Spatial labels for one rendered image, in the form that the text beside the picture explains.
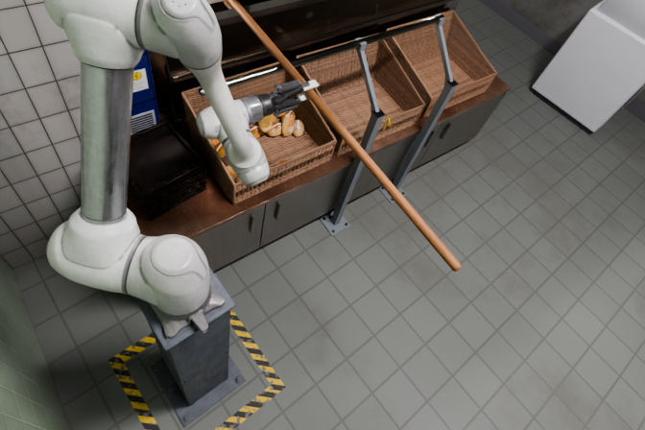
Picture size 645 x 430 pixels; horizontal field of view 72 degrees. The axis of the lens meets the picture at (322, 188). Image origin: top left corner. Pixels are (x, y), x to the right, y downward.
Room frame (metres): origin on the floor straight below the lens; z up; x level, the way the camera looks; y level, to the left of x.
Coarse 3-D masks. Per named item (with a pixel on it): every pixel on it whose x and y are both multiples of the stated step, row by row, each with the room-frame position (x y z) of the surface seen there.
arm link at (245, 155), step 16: (208, 80) 0.75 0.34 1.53; (224, 80) 0.80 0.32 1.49; (208, 96) 0.77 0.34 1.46; (224, 96) 0.78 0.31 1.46; (224, 112) 0.77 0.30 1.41; (224, 128) 0.77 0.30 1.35; (240, 128) 0.78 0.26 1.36; (224, 144) 0.85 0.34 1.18; (240, 144) 0.77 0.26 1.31; (256, 144) 0.85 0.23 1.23; (240, 160) 0.78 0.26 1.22; (256, 160) 0.81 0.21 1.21; (240, 176) 0.78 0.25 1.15; (256, 176) 0.78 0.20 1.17
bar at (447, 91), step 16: (384, 32) 1.70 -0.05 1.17; (400, 32) 1.75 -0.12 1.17; (336, 48) 1.49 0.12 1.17; (352, 48) 1.55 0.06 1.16; (448, 64) 1.86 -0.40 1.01; (240, 80) 1.16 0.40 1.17; (368, 80) 1.52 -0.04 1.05; (448, 80) 1.82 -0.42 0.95; (448, 96) 1.80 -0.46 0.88; (432, 112) 1.81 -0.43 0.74; (368, 128) 1.44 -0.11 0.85; (432, 128) 1.81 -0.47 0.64; (368, 144) 1.43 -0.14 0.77; (416, 144) 1.80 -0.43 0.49; (352, 176) 1.43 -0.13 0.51; (400, 176) 1.80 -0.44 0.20; (384, 192) 1.79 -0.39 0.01; (400, 192) 1.83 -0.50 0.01; (336, 208) 1.44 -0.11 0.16; (336, 224) 1.44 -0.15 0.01
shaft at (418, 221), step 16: (256, 32) 1.40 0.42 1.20; (272, 48) 1.33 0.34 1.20; (288, 64) 1.27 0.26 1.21; (304, 80) 1.22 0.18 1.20; (336, 128) 1.05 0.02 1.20; (352, 144) 1.00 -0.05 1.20; (368, 160) 0.95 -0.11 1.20; (384, 176) 0.91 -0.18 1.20; (416, 224) 0.77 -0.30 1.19; (432, 240) 0.73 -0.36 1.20; (448, 256) 0.69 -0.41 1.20
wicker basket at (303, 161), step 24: (192, 96) 1.33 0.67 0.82; (192, 120) 1.24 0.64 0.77; (312, 120) 1.54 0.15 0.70; (192, 144) 1.25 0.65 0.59; (264, 144) 1.38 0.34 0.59; (288, 144) 1.43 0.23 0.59; (216, 168) 1.11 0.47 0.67; (288, 168) 1.22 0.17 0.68; (312, 168) 1.34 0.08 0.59; (240, 192) 1.08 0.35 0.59
